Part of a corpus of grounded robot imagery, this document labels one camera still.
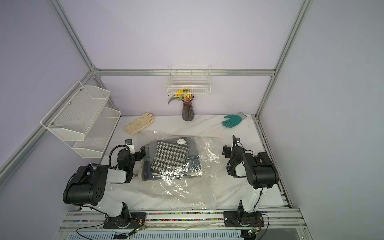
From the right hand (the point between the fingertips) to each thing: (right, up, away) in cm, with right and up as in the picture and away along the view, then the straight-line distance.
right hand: (233, 147), depth 100 cm
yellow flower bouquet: (-33, +36, 0) cm, 49 cm away
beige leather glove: (-66, +21, +18) cm, 71 cm away
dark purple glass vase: (-32, +26, +11) cm, 43 cm away
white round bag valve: (-35, +5, -12) cm, 37 cm away
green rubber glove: (+6, +20, +22) cm, 30 cm away
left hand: (-65, 0, -5) cm, 65 cm away
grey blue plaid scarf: (-26, -9, -20) cm, 34 cm away
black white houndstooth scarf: (-39, -4, -19) cm, 44 cm away
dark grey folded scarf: (-52, -12, -20) cm, 57 cm away
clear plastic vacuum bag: (-30, -20, -25) cm, 43 cm away
